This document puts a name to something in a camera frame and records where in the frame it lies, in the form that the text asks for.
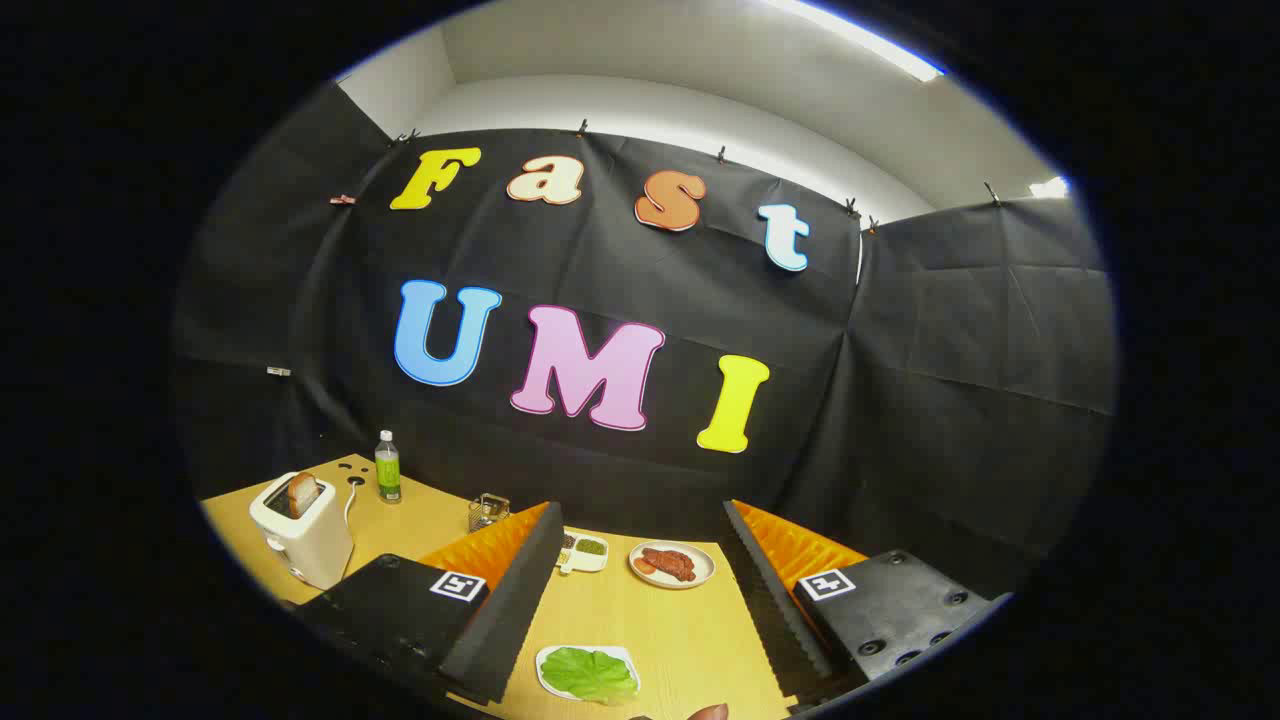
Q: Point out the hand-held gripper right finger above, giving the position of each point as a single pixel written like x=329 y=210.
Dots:
x=775 y=610

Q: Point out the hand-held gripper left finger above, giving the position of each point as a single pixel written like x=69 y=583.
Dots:
x=510 y=610

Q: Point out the green lettuce leaf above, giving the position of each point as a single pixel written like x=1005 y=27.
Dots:
x=590 y=675

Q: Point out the toasted bread slice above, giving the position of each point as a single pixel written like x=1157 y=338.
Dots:
x=303 y=493

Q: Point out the round white plate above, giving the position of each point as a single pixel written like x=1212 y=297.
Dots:
x=702 y=574

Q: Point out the white divided dish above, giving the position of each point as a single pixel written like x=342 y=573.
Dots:
x=590 y=562

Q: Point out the pile of green beans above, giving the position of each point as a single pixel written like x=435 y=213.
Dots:
x=592 y=546

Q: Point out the red meat slice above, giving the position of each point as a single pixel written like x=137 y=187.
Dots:
x=672 y=564

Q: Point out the white leaf-shaped plate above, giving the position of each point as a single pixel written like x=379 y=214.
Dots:
x=628 y=655

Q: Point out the green label drink bottle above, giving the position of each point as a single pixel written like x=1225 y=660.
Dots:
x=388 y=475

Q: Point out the white toaster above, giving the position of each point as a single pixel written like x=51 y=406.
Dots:
x=315 y=545

